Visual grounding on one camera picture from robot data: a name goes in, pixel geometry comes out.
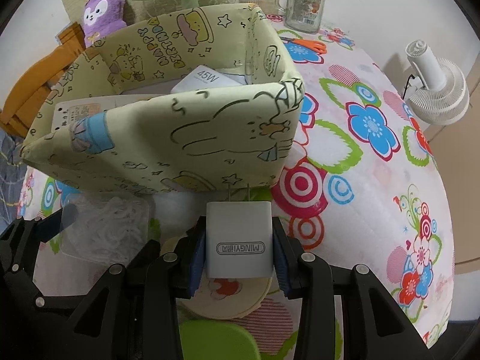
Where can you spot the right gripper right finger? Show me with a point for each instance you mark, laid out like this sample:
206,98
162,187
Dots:
284,260

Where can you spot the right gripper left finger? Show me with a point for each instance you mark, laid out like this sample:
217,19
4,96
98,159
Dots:
197,237

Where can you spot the small white Mingyi charger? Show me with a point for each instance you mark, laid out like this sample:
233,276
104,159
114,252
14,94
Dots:
238,239

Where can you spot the green rounded case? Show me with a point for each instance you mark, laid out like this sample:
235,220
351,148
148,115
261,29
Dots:
211,339

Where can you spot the white 45W charger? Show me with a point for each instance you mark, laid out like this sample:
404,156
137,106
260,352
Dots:
203,77

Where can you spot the clear plastic bag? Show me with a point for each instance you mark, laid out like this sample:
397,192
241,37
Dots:
104,228

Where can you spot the floral tablecloth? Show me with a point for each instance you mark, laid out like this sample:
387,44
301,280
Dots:
359,185

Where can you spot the yellow cartoon fabric storage box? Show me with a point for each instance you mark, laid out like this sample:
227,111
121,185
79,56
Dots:
202,139

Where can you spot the white card packet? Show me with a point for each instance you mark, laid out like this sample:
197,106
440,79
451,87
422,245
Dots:
74,110

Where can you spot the plaid blue bedding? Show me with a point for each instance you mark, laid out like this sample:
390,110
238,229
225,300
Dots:
12,172

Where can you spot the wooden chair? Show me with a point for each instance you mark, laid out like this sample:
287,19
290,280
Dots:
31,90

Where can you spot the white floor fan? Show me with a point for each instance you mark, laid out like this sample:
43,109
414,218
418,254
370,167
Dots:
439,93

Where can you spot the purple plush toy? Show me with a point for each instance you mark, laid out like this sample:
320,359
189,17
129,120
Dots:
101,18

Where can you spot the glass mason jar mug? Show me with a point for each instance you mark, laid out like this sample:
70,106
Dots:
302,15

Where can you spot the orange handled scissors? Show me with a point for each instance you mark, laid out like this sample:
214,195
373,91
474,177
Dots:
316,46

